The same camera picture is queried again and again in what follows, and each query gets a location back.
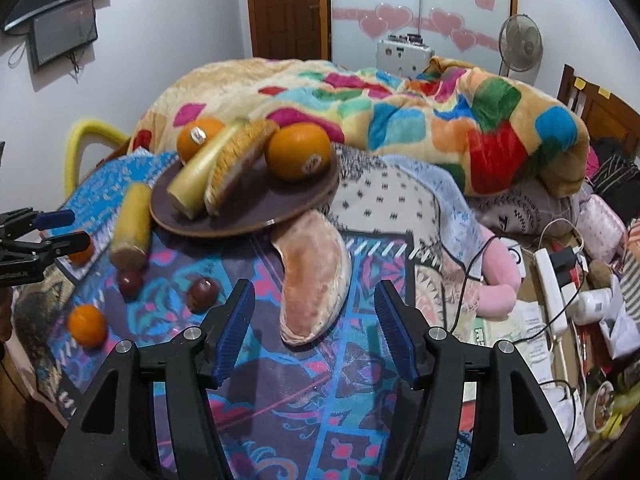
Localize pink patterned pillow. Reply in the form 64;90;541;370
577;194;627;263

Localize small wall monitor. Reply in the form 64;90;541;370
27;0;98;73

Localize large pomelo segment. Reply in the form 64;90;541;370
271;209;352;347

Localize standing electric fan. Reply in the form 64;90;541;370
498;13;544;77

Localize cream filled bread roll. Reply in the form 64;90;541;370
204;119;279;217

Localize pink plush toy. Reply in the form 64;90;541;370
476;226;522;320

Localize yellow foam tube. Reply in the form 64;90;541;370
63;119;130;198

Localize white lotion bottle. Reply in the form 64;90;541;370
573;287;612;326

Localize small mandarin orange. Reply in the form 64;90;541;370
66;304;107;349

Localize colourful patchwork blanket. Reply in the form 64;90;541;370
130;56;589;197

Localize dark brown round plate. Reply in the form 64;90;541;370
150;156;340;238

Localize wooden bed headboard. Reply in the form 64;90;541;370
558;64;640;159

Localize dark red plum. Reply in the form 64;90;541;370
186;276;219;314
116;270;144;301

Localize white power strip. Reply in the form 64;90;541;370
534;248;568;339

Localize brown wooden door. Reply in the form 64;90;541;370
247;0;331;61

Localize black bag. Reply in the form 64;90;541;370
591;154;639;197

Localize frosted sliding wardrobe doors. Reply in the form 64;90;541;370
331;0;518;73

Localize orange with white sticker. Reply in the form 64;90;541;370
176;118;224;165

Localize large orange with sticker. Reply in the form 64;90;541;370
265;122;333;181

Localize white metal box device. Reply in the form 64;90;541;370
376;34;435;79

